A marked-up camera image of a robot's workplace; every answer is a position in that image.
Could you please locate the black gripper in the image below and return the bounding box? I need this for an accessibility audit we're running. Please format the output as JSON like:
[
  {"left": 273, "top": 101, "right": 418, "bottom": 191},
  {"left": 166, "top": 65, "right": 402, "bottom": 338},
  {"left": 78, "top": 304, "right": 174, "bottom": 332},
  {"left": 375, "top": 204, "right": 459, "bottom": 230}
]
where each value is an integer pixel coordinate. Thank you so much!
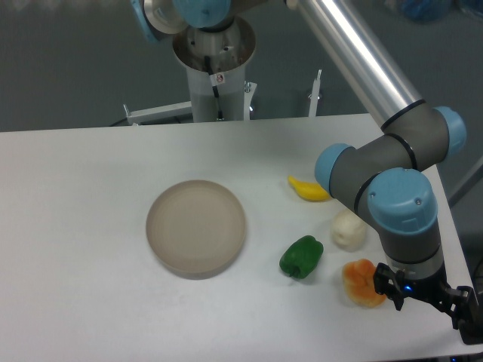
[{"left": 373, "top": 262, "right": 482, "bottom": 345}]

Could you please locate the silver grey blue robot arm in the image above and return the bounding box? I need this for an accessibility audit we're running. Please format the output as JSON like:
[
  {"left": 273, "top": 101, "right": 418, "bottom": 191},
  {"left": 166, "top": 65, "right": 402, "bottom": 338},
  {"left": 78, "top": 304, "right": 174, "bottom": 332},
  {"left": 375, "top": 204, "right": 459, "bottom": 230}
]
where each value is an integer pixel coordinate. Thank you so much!
[{"left": 131, "top": 1, "right": 482, "bottom": 345}]

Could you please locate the yellow toy banana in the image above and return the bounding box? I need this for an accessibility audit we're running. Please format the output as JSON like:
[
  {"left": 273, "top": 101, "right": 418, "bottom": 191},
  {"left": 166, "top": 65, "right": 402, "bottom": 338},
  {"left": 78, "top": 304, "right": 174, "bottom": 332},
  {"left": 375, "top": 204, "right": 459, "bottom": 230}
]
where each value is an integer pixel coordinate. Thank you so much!
[{"left": 288, "top": 176, "right": 331, "bottom": 202}]

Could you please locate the orange toy bell pepper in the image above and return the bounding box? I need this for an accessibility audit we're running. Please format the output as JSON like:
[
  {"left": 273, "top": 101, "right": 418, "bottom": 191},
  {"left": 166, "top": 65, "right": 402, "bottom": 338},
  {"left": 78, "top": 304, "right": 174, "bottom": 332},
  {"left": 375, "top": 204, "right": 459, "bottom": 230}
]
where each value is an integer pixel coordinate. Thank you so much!
[{"left": 342, "top": 259, "right": 386, "bottom": 308}]

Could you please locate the white toy garlic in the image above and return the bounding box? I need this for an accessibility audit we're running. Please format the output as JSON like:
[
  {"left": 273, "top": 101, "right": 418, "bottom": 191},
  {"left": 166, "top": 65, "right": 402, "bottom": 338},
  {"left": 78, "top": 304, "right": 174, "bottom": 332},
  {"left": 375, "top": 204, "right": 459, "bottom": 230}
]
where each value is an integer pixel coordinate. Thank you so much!
[{"left": 331, "top": 209, "right": 368, "bottom": 252}]

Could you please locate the green toy bell pepper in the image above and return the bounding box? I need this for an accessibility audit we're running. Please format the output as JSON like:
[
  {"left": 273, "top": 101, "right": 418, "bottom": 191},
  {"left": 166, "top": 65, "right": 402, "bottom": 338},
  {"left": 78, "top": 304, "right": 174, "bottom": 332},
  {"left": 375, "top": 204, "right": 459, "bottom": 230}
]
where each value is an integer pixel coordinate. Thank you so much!
[{"left": 278, "top": 235, "right": 324, "bottom": 279}]

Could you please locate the beige round plate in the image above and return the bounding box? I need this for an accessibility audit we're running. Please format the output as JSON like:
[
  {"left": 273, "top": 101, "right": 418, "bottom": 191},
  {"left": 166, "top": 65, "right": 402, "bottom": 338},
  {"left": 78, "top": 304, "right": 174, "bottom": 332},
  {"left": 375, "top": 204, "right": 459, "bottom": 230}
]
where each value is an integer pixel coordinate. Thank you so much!
[{"left": 146, "top": 180, "right": 247, "bottom": 279}]

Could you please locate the white metal bracket right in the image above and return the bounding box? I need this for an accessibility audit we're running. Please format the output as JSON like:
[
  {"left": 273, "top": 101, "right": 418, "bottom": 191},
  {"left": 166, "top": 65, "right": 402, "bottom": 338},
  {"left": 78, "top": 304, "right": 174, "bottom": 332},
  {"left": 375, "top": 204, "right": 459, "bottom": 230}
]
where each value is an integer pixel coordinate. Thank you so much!
[{"left": 308, "top": 69, "right": 323, "bottom": 118}]

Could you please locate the white metal bracket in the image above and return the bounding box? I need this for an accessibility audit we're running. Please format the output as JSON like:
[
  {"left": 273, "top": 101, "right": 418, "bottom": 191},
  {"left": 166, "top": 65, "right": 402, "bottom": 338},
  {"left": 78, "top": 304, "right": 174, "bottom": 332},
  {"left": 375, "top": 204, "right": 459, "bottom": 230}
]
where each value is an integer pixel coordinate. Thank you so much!
[
  {"left": 123, "top": 101, "right": 192, "bottom": 125},
  {"left": 308, "top": 69, "right": 323, "bottom": 118}
]

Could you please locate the black cable on pedestal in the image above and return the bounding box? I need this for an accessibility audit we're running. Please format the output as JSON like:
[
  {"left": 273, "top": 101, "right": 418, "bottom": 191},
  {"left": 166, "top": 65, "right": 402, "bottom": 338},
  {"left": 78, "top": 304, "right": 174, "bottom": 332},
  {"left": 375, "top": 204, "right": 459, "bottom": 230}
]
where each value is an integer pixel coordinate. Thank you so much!
[{"left": 204, "top": 55, "right": 224, "bottom": 121}]

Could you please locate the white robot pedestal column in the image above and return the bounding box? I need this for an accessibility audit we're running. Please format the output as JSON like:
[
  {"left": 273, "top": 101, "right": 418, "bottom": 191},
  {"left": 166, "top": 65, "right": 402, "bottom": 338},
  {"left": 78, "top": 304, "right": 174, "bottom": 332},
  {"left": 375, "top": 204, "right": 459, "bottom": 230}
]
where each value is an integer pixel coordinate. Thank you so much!
[{"left": 173, "top": 17, "right": 256, "bottom": 123}]

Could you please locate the white metal bracket left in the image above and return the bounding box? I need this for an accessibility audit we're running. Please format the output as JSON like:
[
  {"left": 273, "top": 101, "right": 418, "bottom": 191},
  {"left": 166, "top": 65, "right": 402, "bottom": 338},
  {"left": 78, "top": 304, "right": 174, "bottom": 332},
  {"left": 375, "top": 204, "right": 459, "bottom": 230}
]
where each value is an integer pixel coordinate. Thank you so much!
[{"left": 123, "top": 101, "right": 192, "bottom": 125}]

